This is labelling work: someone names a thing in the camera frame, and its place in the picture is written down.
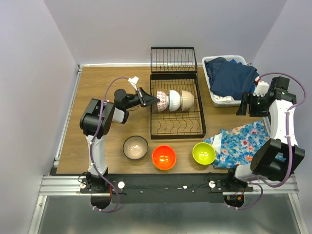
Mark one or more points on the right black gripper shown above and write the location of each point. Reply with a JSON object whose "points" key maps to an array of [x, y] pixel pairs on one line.
{"points": [[253, 112]]}

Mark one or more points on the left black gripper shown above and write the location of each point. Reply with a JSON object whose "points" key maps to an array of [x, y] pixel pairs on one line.
{"points": [[146, 97]]}

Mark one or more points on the blue patterned bowl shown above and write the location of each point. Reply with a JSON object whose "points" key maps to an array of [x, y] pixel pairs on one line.
{"points": [[163, 101]]}

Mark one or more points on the white bowl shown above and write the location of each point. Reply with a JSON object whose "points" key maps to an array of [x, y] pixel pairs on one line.
{"points": [[187, 100], [174, 100]]}

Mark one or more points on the black wire dish rack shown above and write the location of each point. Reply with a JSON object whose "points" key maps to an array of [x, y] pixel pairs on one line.
{"points": [[174, 81]]}

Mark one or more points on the dark floral bowl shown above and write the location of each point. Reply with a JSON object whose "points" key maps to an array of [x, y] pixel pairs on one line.
{"points": [[135, 147]]}

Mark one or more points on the lime green bowl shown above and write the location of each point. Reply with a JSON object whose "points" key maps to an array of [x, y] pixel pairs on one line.
{"points": [[203, 153]]}

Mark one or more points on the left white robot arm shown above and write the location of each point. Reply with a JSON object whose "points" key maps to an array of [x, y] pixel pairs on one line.
{"points": [[95, 124]]}

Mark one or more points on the white plastic laundry basket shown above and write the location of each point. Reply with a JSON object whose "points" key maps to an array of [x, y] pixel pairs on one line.
{"points": [[233, 58]]}

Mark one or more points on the white cloth in basket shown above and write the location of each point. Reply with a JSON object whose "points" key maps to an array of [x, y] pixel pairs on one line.
{"points": [[223, 99]]}

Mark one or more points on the dark blue jeans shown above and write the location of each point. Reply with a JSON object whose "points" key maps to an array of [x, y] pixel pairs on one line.
{"points": [[227, 78]]}

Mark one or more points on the blue floral cloth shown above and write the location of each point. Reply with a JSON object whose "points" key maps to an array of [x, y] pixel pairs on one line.
{"points": [[237, 146]]}

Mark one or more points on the orange bowl centre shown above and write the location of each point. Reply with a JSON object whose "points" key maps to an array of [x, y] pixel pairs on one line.
{"points": [[164, 157]]}

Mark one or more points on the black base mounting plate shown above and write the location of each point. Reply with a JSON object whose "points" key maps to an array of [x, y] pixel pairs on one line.
{"points": [[162, 188]]}

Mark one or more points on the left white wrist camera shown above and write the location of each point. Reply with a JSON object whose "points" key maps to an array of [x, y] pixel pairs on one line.
{"points": [[133, 81]]}

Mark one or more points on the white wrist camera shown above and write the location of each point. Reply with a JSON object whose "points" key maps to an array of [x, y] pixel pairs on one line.
{"points": [[133, 81], [261, 88]]}

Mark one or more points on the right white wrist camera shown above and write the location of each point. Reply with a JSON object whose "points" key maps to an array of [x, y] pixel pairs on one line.
{"points": [[261, 88]]}

